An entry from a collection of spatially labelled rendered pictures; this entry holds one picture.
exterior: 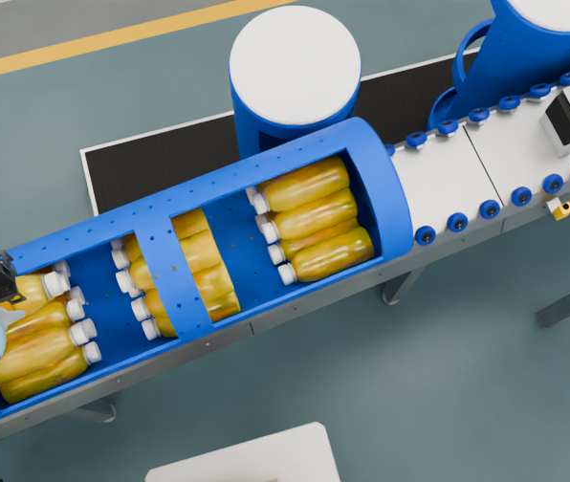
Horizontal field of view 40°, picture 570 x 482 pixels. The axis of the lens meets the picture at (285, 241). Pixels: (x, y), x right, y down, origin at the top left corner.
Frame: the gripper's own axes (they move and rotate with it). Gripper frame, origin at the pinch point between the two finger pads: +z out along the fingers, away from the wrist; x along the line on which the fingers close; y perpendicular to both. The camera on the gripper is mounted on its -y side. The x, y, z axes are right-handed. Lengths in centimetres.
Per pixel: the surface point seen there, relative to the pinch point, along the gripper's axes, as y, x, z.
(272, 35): 67, 41, 22
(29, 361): -0.4, -6.9, 16.0
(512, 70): 121, 22, 40
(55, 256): 11.3, 6.3, 5.7
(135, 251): 24.0, 4.8, 14.1
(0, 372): -5.8, -6.9, 16.2
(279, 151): 55, 11, 7
